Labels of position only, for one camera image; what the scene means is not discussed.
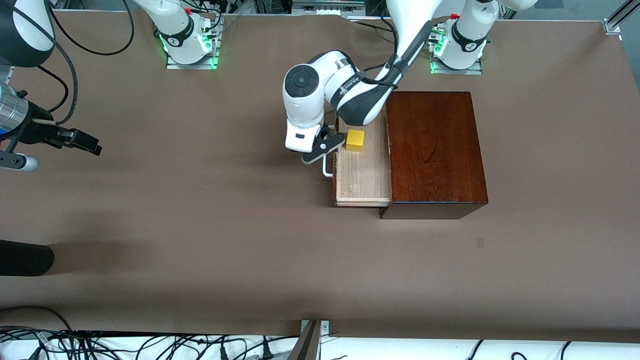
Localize brown table cover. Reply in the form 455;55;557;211
0;9;640;345

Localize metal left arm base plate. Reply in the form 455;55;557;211
429;30;484;76

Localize silver corner bracket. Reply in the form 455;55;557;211
300;320;331;337

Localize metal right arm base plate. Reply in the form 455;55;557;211
166;15;222;70

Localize yellow block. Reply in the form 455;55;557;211
345;129;366;153

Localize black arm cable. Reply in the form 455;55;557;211
35;0;136;126
357;15;401;86

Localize dark brown wooden cabinet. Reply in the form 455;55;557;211
378;91;489;220

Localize grey metal post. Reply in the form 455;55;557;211
287;320;321;360

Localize wooden drawer with white handle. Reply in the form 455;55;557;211
322;102;392;208

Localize black rounded object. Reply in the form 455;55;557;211
0;240;55;277

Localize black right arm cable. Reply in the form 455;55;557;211
35;0;136;126

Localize grey metal box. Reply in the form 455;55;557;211
291;0;367;16

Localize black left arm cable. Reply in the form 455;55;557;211
357;15;401;86

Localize black base cable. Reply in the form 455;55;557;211
350;17;445;45

